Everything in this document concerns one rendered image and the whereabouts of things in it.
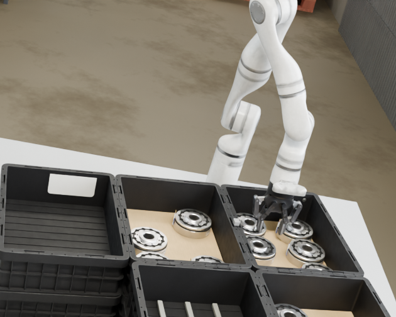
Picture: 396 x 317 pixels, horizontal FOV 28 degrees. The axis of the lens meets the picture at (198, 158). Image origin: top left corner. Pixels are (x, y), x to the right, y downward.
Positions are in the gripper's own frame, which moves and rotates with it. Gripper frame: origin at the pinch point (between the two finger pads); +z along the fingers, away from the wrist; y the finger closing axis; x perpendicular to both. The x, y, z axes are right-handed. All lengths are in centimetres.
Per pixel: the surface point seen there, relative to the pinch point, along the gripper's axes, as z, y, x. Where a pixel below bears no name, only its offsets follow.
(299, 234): 1.3, -9.0, -0.6
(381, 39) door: 25, -179, -385
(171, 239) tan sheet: 4.9, 27.4, 4.9
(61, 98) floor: 70, 57, -266
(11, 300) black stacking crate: 10, 67, 32
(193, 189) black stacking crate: -4.1, 21.8, -8.9
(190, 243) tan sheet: 4.9, 22.3, 5.7
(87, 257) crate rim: -3, 51, 32
